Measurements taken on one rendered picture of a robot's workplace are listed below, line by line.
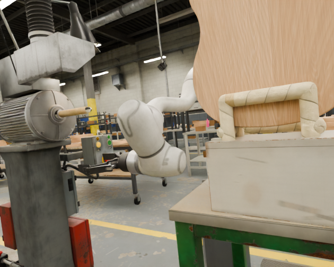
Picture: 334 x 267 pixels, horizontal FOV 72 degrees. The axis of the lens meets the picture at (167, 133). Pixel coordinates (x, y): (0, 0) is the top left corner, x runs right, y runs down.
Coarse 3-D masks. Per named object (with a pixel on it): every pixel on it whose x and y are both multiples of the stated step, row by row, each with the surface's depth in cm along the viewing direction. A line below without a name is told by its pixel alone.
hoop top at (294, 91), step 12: (288, 84) 47; (300, 84) 45; (312, 84) 44; (228, 96) 53; (240, 96) 51; (252, 96) 50; (264, 96) 48; (276, 96) 47; (288, 96) 46; (300, 96) 45
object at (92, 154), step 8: (104, 136) 137; (88, 144) 130; (104, 144) 136; (88, 152) 131; (96, 152) 130; (104, 152) 136; (112, 152) 141; (88, 160) 132; (96, 160) 130; (64, 168) 136; (96, 176) 135
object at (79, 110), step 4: (76, 108) 103; (80, 108) 102; (84, 108) 100; (60, 112) 108; (64, 112) 107; (68, 112) 105; (72, 112) 104; (76, 112) 103; (80, 112) 102; (84, 112) 101; (88, 112) 102; (60, 116) 109; (64, 116) 108; (68, 116) 107
